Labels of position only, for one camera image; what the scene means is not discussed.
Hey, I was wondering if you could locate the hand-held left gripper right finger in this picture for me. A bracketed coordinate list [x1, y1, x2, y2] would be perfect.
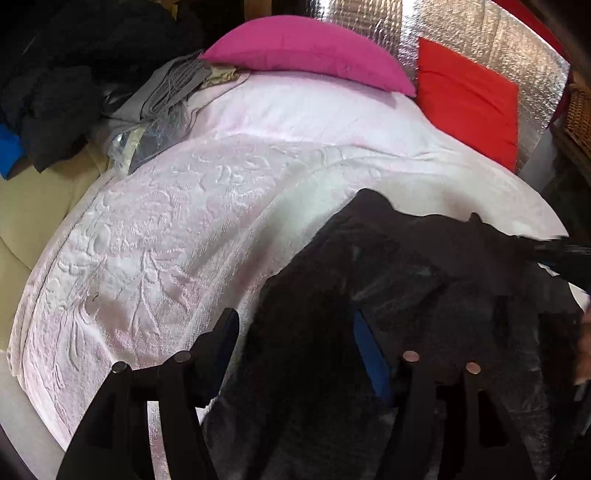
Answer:
[353, 310, 539, 480]

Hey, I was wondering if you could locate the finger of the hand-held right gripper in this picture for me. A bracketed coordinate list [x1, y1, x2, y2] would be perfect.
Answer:
[517, 234, 591, 289]

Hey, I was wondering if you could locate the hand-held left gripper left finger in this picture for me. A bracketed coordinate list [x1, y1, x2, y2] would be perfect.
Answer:
[55, 307, 241, 480]

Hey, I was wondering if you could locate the black jacket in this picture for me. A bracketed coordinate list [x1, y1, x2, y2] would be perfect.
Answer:
[203, 188, 591, 480]

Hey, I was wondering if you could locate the pile of dark clothes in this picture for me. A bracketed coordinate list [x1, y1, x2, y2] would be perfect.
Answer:
[0, 0, 208, 174]

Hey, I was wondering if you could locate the person's right hand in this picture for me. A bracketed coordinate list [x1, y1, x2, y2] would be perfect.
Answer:
[573, 300, 591, 386]

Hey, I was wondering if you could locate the wicker basket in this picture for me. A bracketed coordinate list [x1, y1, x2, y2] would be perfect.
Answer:
[564, 83, 591, 155]

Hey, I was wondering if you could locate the red pillow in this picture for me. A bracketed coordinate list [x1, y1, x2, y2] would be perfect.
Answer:
[414, 37, 520, 172]

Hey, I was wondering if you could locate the clear plastic bag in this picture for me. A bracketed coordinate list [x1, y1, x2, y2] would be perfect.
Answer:
[108, 108, 192, 177]

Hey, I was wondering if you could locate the silver insulation foil sheet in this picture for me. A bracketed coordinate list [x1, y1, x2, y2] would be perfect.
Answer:
[318, 0, 572, 175]

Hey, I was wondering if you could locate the grey cloth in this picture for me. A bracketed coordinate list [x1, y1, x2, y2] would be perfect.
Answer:
[104, 51, 214, 124]

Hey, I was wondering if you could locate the blue cloth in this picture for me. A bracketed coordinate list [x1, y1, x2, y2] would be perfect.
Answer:
[0, 124, 23, 181]

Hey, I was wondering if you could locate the pink pillow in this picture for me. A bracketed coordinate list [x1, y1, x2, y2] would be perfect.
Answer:
[198, 15, 417, 97]

